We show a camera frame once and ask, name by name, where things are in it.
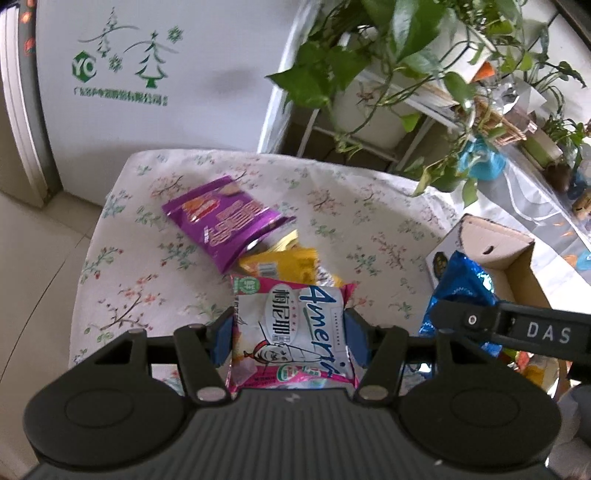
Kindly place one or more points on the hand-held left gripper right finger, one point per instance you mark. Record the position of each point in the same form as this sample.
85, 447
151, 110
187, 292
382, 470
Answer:
355, 337

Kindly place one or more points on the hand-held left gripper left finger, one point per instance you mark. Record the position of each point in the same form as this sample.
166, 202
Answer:
224, 337

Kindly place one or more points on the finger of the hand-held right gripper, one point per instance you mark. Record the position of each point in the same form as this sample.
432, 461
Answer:
531, 330

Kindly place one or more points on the orange and yellow snack packet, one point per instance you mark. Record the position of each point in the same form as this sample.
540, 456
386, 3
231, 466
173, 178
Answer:
538, 369

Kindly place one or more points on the pink and white snack packet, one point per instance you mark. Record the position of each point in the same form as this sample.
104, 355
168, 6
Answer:
286, 323

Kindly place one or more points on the blue snack packet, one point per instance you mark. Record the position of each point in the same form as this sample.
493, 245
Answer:
461, 281

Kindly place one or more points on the white printed cardboard box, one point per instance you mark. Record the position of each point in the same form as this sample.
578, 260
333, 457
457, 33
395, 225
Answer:
503, 249

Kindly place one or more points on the purple snack packet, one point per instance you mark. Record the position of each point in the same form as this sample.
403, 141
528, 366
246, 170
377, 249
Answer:
221, 217

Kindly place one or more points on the clear plastic table cover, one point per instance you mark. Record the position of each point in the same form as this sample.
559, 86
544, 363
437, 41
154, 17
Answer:
531, 203

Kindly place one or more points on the floral tablecloth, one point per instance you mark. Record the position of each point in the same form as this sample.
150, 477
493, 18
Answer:
323, 194

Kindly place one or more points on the dark brown pot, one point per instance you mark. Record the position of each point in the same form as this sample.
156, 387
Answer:
561, 177

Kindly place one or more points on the small potted plant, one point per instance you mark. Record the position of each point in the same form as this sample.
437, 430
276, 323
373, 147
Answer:
558, 138

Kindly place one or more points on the wicker basket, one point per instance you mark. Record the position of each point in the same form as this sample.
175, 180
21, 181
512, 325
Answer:
508, 129

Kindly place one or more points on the white metal plant stand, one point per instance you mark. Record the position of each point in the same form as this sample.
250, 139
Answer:
309, 134

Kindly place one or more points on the large white plant pot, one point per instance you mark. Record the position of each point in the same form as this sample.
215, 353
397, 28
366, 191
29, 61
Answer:
369, 120

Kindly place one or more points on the plant in white vase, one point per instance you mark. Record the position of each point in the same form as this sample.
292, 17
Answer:
521, 94

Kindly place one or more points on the orange paper object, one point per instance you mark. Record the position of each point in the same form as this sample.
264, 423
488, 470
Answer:
485, 71

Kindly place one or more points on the white chest freezer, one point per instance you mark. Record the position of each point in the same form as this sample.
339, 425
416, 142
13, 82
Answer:
207, 69

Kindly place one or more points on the round white plant pot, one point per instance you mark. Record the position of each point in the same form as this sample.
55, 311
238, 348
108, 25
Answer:
461, 41

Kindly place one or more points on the green pothos plant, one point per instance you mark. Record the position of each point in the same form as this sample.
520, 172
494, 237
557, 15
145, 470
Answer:
406, 23

